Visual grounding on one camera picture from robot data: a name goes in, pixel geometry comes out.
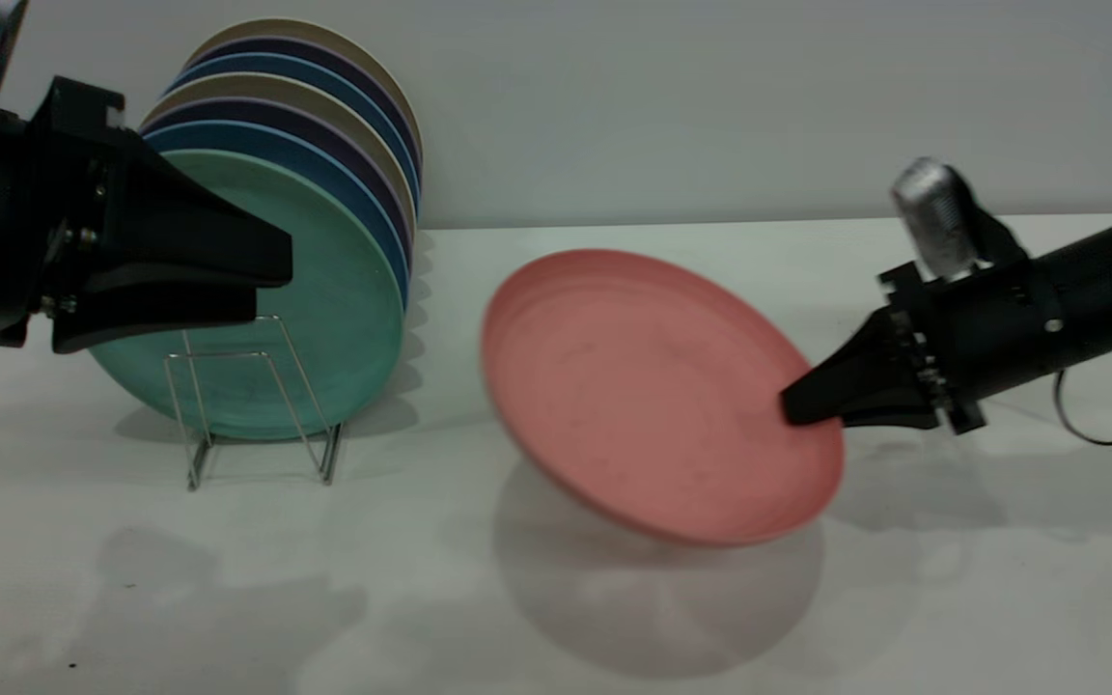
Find dark purple round plate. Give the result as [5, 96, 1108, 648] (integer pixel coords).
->
[184, 37, 424, 184]
[139, 99, 416, 271]

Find beige round plate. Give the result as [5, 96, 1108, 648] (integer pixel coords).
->
[141, 74, 419, 242]
[184, 19, 425, 175]

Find pink round plate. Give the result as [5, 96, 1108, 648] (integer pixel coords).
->
[480, 248, 847, 549]

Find metal wire plate rack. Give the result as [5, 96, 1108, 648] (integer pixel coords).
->
[165, 315, 345, 493]

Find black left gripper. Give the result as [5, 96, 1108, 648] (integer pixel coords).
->
[0, 77, 294, 354]

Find blue round plate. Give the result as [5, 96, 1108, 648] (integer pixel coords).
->
[144, 121, 412, 310]
[165, 53, 422, 209]

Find green round plate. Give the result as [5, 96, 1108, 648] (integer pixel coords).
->
[88, 150, 406, 443]

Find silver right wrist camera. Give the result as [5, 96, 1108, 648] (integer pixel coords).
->
[892, 157, 1030, 283]

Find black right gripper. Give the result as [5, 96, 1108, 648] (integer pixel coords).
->
[780, 259, 1070, 437]

